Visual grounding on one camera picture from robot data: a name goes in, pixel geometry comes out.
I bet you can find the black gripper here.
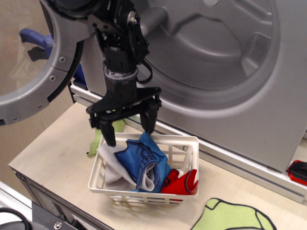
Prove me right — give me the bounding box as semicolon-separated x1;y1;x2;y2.
86;71;162;147

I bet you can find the blue and grey cloth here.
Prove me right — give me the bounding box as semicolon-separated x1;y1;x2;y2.
97;133;171;193

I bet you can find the red cloth with dark trim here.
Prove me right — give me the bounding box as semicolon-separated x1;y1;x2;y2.
161;169;199;195

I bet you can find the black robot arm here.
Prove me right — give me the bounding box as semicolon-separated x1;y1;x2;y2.
48;0;161;146

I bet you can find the white plastic laundry basket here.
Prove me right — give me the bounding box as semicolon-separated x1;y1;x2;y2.
88;133;199;205

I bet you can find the grey toy washing machine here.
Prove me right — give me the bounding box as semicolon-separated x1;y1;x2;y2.
69;0;307;173

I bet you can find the grey round machine door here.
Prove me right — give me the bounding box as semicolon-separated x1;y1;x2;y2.
0;0;93;126

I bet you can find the green cloth behind basket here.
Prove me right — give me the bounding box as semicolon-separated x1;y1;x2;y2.
86;119;125;156

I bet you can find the blue plastic object behind door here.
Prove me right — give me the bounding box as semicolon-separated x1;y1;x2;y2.
19;28;54;62

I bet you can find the green felt shirt cutout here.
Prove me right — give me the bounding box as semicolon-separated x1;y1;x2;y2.
192;198;277;230

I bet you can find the red and black tool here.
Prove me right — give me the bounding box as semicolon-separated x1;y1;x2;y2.
287;160;307;186

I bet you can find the aluminium profile rail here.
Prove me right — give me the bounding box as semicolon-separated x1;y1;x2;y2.
70;84;307;203

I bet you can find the black metal bracket with bolt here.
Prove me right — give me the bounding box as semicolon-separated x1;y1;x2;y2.
31;201;86;230

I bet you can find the black cable bottom left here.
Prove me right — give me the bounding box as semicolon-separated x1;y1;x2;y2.
0;207;33;230

